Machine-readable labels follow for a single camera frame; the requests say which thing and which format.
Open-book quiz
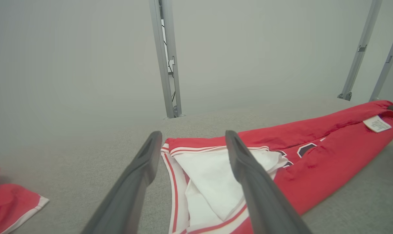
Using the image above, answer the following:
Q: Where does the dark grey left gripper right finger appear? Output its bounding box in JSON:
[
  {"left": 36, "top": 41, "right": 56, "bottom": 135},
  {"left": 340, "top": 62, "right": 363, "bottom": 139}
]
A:
[{"left": 225, "top": 130, "right": 312, "bottom": 234}]

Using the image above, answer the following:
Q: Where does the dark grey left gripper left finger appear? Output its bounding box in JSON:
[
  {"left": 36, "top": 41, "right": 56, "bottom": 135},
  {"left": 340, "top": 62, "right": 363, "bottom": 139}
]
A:
[{"left": 81, "top": 131, "right": 163, "bottom": 234}]

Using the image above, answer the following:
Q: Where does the red white lettered jersey garment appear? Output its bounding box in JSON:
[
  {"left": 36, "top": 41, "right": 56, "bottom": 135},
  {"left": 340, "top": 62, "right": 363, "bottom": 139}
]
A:
[{"left": 161, "top": 100, "right": 393, "bottom": 234}]

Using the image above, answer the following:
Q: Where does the plain red garment white hem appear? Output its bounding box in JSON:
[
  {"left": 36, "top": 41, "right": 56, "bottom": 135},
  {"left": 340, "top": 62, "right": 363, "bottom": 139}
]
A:
[{"left": 0, "top": 166, "right": 49, "bottom": 234}]

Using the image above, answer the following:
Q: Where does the grey fabric cushion surface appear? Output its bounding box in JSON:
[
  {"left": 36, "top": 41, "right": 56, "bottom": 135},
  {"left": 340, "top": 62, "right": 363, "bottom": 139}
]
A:
[{"left": 0, "top": 97, "right": 393, "bottom": 234}]

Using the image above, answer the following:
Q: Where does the slanted grey metal post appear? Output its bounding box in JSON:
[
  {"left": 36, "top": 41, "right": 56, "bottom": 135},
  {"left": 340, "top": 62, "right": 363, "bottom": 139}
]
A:
[
  {"left": 337, "top": 0, "right": 383, "bottom": 101},
  {"left": 369, "top": 15, "right": 393, "bottom": 102}
]

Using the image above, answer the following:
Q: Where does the grey metal frame post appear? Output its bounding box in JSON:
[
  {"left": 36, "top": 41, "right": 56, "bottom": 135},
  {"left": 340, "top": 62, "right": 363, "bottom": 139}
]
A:
[{"left": 149, "top": 0, "right": 184, "bottom": 119}]

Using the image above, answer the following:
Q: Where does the black cable inside post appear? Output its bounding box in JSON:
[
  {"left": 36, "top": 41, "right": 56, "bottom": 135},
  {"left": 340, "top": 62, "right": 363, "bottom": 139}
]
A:
[{"left": 161, "top": 23, "right": 177, "bottom": 109}]

